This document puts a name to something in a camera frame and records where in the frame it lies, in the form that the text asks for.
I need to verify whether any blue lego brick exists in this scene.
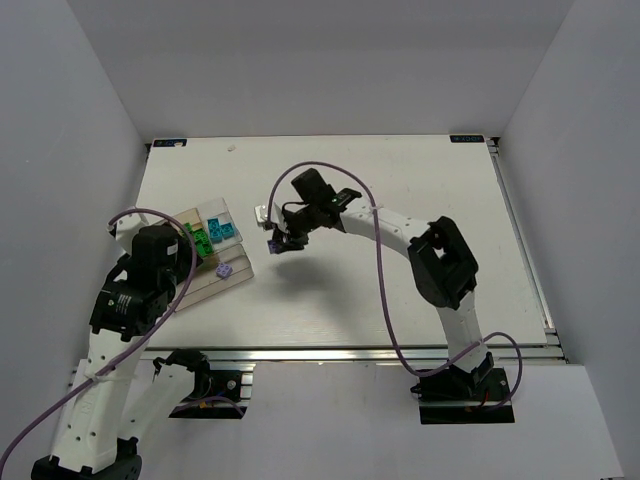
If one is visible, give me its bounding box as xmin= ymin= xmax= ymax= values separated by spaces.
xmin=207 ymin=218 xmax=224 ymax=244

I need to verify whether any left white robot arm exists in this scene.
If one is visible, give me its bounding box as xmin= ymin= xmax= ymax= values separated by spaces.
xmin=31 ymin=222 xmax=202 ymax=479

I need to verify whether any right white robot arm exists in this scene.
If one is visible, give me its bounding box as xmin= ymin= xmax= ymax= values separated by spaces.
xmin=261 ymin=161 xmax=493 ymax=390

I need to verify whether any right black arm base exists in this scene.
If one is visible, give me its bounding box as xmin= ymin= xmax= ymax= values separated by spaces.
xmin=410 ymin=368 xmax=515 ymax=425

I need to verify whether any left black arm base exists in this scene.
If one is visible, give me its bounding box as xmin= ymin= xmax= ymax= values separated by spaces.
xmin=170 ymin=363 xmax=253 ymax=420

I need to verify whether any long clear plastic container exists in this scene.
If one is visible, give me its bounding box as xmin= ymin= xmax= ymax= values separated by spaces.
xmin=176 ymin=244 xmax=254 ymax=311

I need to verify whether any left blue corner label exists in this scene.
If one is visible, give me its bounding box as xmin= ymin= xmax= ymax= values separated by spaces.
xmin=152 ymin=138 xmax=187 ymax=148

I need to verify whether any blue corner label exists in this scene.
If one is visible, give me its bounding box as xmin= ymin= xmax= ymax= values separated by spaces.
xmin=152 ymin=138 xmax=187 ymax=148
xmin=449 ymin=134 xmax=485 ymax=143

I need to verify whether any right blue corner label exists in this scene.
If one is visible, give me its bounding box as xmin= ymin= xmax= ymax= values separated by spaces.
xmin=449 ymin=134 xmax=485 ymax=143

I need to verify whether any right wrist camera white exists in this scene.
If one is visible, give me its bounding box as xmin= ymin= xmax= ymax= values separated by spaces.
xmin=254 ymin=203 xmax=288 ymax=233

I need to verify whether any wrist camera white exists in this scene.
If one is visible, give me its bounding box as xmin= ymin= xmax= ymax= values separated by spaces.
xmin=254 ymin=203 xmax=288 ymax=233
xmin=107 ymin=207 xmax=149 ymax=249

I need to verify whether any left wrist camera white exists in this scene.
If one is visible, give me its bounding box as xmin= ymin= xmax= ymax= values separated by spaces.
xmin=107 ymin=207 xmax=149 ymax=249

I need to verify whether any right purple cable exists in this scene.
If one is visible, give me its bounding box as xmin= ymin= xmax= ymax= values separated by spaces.
xmin=269 ymin=160 xmax=524 ymax=411

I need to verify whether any aluminium front rail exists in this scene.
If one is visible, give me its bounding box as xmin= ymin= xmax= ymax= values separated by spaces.
xmin=141 ymin=329 xmax=566 ymax=363

